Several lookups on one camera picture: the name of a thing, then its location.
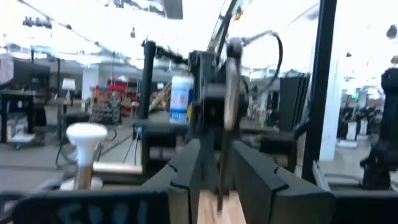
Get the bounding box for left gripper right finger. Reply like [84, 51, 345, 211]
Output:
[233, 140, 335, 224]

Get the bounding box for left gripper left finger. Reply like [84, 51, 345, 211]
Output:
[139, 139, 201, 224]

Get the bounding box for black fan makeup brush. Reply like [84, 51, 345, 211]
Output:
[216, 36, 246, 215]

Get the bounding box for silver aluminium extrusion bar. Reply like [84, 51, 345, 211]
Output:
[312, 160, 331, 191]

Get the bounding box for white blue labelled canister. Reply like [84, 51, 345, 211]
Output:
[169, 73, 195, 124]

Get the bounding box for black partition panels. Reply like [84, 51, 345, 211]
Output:
[277, 72, 312, 132]

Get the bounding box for red storage rack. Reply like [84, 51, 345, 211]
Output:
[91, 81, 141, 126]

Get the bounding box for white mushroom lamp metal base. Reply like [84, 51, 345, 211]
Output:
[60, 122, 109, 191]

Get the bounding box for white shade table lamp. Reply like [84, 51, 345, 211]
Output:
[61, 77, 77, 101]

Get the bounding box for black background desk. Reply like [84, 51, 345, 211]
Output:
[0, 58, 53, 144]

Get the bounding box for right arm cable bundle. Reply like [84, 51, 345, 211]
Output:
[241, 29, 284, 94]

